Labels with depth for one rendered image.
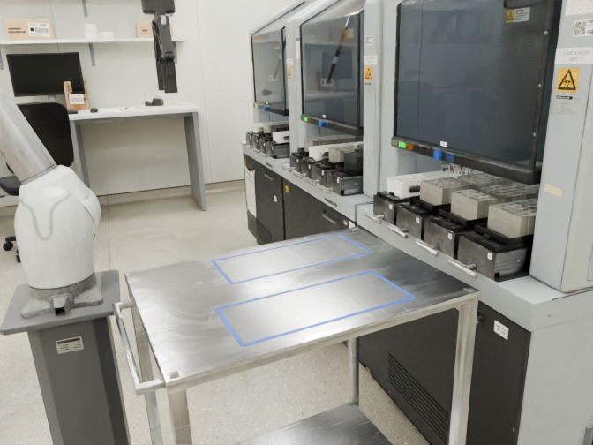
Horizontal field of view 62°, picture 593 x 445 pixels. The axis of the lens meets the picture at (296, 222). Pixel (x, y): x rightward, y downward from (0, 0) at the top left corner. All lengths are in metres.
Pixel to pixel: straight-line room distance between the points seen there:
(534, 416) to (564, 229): 0.46
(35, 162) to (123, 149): 3.49
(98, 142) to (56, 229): 3.68
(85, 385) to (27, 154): 0.61
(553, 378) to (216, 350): 0.84
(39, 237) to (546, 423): 1.28
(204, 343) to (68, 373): 0.62
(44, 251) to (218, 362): 0.62
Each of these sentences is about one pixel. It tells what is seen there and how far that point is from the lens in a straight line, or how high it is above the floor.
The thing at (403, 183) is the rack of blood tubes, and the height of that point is 0.87.
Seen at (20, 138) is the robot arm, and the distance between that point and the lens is 1.47.
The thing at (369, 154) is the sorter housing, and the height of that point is 0.90.
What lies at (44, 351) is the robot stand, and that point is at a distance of 1.37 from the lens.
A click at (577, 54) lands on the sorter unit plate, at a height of 1.24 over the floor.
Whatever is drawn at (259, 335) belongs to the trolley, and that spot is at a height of 0.82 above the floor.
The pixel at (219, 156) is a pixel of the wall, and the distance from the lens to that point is 5.05.
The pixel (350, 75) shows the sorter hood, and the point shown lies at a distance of 1.98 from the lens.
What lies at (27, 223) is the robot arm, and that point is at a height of 0.92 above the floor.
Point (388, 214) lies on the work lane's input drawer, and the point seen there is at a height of 0.76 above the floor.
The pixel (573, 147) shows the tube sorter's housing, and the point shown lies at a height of 1.06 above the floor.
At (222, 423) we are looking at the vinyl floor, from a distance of 1.97.
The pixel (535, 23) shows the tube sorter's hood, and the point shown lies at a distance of 1.25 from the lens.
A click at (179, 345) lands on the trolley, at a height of 0.82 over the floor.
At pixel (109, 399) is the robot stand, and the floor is 0.43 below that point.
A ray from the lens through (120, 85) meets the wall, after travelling 4.88.
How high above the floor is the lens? 1.25
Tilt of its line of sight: 18 degrees down
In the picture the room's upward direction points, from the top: 2 degrees counter-clockwise
